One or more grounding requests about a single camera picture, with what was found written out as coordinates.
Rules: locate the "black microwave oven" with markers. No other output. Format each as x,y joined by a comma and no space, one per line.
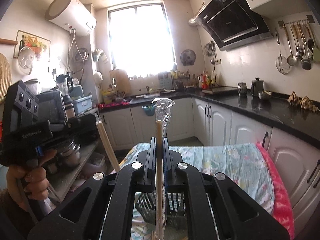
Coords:
51,107

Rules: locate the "white water heater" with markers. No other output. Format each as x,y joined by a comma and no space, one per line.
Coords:
71,14

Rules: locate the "steel pot on shelf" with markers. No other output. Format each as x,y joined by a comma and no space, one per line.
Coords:
68,154

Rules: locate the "black range hood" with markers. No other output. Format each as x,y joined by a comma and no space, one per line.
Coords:
232,24

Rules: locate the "teal hanging bin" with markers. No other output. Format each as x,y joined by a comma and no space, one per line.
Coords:
149,110

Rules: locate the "floral light blue cloth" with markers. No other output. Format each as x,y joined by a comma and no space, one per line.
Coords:
243,163

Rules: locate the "wooden cutting board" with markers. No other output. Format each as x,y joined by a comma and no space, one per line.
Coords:
120,81

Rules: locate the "dark steel kettle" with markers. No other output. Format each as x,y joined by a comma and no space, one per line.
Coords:
257,86

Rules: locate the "steel teapot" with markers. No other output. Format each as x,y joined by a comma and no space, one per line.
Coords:
242,89

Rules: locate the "dried ginger pile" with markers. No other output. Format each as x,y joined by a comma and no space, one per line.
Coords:
304,103

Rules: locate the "steel ladle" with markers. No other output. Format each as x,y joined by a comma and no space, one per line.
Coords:
291,59

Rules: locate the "black blender jug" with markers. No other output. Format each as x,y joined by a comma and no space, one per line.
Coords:
65,86

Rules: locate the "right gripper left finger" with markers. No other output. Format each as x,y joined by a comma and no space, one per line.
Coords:
151,167

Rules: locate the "red condiment bottle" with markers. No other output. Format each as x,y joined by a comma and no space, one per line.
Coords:
205,80

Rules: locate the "blue plastic box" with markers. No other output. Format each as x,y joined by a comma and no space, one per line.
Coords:
82,105

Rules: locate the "pink towel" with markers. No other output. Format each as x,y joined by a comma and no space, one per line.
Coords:
282,210

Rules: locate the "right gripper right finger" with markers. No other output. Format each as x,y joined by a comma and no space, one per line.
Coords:
167,163

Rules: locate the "black wall fan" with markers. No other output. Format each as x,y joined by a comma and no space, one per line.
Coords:
188,57

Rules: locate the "wire mesh skimmer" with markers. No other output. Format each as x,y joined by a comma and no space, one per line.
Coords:
281,61

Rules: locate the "person's left hand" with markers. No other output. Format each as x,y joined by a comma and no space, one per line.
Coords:
37,183

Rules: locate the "framed fruit picture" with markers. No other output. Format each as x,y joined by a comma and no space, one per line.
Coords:
40,46

